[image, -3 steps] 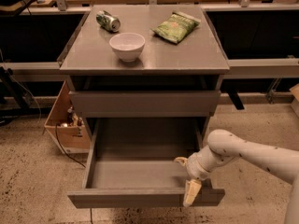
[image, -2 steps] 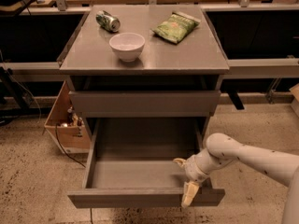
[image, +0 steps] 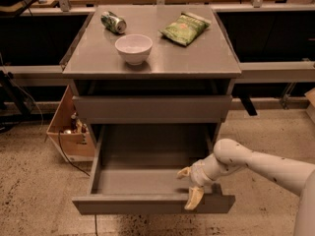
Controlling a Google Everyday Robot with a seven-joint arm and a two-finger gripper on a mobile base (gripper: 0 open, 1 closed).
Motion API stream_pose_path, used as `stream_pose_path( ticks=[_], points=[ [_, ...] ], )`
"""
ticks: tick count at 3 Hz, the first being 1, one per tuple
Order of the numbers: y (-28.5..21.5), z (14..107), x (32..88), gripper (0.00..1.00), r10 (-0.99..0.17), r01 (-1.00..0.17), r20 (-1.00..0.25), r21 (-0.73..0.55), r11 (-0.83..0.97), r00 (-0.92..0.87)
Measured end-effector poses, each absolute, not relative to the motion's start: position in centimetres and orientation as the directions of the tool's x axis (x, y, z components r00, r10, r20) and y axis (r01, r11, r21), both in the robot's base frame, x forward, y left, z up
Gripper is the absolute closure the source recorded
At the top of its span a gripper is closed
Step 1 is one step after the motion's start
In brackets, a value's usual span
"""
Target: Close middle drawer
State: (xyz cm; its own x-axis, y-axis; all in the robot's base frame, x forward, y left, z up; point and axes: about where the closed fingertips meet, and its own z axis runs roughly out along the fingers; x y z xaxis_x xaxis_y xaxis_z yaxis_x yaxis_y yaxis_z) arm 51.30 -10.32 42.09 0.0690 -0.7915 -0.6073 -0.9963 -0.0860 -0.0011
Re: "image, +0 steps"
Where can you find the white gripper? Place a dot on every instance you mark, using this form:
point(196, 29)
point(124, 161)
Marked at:
point(199, 174)

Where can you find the grey drawer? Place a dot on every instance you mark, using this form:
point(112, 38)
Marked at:
point(150, 110)
point(135, 167)

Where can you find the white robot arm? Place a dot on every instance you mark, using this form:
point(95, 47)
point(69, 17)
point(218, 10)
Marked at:
point(229, 156)

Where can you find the grey drawer cabinet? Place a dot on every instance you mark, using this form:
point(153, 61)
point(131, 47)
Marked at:
point(206, 67)

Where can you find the grey top drawer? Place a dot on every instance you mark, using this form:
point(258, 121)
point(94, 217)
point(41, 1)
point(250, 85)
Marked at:
point(150, 110)

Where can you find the wooden box with items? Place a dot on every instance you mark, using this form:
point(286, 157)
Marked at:
point(77, 146)

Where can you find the white ceramic bowl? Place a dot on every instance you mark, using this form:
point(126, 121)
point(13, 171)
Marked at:
point(134, 49)

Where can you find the green chip bag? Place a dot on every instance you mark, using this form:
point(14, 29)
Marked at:
point(186, 28)

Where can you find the green soda can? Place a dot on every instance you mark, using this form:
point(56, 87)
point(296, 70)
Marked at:
point(113, 23)

